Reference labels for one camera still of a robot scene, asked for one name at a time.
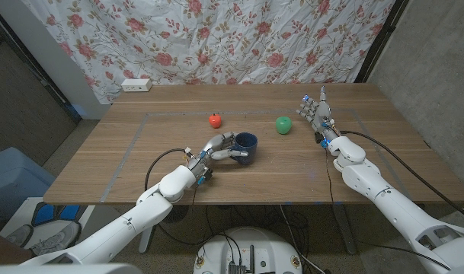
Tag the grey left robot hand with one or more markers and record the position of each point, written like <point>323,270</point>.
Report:
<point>216,146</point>

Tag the red toy tomato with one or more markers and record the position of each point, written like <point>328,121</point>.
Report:
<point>215,122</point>

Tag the white robot torso cover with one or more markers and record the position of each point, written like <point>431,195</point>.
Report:
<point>64,269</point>

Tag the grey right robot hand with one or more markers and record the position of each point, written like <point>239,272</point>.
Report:
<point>322,114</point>

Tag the green toy apple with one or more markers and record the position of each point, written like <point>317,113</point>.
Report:
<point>283,125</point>

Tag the floral fabric backdrop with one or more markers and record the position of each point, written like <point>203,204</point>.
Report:
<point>216,38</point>

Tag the metal table leg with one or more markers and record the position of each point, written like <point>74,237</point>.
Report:
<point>346,232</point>
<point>146,243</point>

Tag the person bare leg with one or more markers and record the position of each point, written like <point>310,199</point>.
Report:
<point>7,247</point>

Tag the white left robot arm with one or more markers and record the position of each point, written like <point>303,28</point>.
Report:
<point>140,217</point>

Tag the black backdrop pole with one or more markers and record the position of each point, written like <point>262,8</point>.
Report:
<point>380,38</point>

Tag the grey sneaker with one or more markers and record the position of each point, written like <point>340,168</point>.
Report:
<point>56,237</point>
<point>20,236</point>

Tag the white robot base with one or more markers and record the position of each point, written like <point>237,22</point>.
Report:
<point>216,251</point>

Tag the black floor fan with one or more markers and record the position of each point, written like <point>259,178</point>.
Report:
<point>176,217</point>

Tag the white power strip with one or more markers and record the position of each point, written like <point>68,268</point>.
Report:
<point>136,85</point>

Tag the dark blue mug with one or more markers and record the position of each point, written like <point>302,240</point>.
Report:
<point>248,152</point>

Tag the white mat with blue shapes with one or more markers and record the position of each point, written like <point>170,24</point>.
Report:
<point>48,213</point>

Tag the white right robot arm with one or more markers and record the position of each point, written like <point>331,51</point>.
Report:
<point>391,205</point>

